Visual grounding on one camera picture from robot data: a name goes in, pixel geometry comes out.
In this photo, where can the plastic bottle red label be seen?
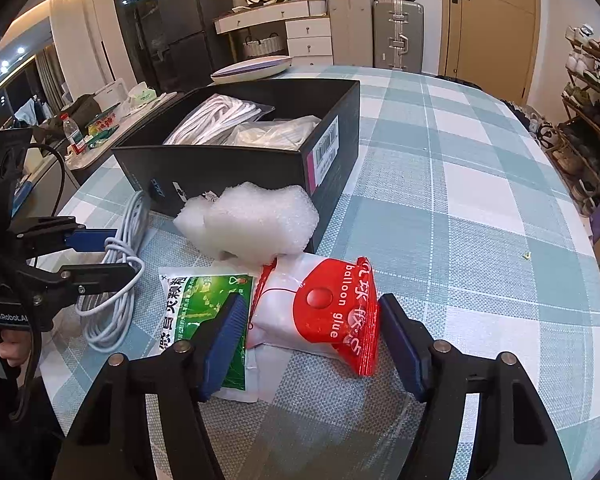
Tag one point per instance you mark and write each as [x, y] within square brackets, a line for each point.
[75, 137]

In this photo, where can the white oval plate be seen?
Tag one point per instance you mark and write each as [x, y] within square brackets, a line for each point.
[252, 67]

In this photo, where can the silver suitcase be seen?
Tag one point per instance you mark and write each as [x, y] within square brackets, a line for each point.
[399, 35]

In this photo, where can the grey refrigerator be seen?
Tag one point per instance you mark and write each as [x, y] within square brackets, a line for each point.
[195, 15]

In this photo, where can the green white tissue box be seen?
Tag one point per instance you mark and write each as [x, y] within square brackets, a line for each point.
[144, 94]

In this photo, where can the white dresser with drawers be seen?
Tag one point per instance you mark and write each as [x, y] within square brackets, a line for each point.
[285, 25]

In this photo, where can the woven white grey basket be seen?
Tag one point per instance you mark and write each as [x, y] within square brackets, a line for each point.
[264, 47]

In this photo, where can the white face mask packet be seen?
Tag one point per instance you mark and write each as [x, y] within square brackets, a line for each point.
[275, 132]

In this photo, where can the black glass cabinet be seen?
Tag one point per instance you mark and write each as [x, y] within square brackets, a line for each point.
[137, 20]

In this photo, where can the wooden shoe rack with shoes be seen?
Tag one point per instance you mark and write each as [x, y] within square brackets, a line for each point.
[587, 120]

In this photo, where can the white plastic container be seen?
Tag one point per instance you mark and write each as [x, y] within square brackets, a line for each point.
[111, 95]

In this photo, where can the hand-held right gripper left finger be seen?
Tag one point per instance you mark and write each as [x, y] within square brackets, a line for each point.
[225, 345]

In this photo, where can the beige wooden door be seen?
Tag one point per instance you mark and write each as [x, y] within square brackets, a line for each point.
[490, 15]

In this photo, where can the black cardboard box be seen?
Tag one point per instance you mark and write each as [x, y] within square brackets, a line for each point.
[240, 175]

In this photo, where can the red white balloon glue packet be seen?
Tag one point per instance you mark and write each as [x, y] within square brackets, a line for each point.
[325, 305]

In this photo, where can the grey side table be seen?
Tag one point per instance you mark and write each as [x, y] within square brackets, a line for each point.
[105, 150]

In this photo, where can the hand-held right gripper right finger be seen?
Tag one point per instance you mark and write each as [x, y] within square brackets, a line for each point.
[402, 350]

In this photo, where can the beige suitcase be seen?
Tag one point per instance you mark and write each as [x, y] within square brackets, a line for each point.
[351, 30]

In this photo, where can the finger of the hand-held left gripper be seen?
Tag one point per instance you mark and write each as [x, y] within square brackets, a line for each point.
[92, 240]
[100, 277]

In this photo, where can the person's left hand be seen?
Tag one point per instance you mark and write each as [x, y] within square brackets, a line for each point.
[12, 355]

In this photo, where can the checked teal white tablecloth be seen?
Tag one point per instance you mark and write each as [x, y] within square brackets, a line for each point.
[455, 210]

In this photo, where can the green white granule packet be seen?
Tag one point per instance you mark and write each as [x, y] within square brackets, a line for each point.
[190, 305]

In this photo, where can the white foam piece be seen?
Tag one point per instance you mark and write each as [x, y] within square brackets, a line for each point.
[255, 225]

